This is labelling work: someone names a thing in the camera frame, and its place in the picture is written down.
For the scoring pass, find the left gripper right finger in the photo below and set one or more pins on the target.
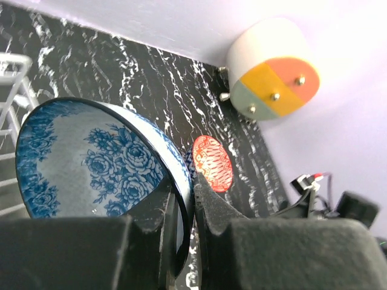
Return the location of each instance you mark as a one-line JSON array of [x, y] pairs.
[[276, 253]]

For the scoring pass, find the white wire dish rack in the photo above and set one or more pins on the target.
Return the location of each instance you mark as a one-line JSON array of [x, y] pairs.
[[18, 99]]

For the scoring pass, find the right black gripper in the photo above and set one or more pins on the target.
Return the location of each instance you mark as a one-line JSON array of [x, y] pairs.
[[350, 206]]

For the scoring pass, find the red patterned bowl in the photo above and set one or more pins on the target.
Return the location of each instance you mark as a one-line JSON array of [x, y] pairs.
[[207, 156]]

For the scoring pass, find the blue patterned bowl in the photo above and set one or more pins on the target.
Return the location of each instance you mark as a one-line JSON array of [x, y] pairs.
[[76, 157]]

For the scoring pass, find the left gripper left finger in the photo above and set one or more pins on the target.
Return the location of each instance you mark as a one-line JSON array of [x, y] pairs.
[[134, 251]]

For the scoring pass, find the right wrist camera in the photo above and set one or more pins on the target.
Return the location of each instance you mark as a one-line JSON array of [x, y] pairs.
[[307, 182]]

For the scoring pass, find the round pastel drawer cabinet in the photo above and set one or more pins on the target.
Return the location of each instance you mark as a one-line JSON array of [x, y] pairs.
[[270, 70]]

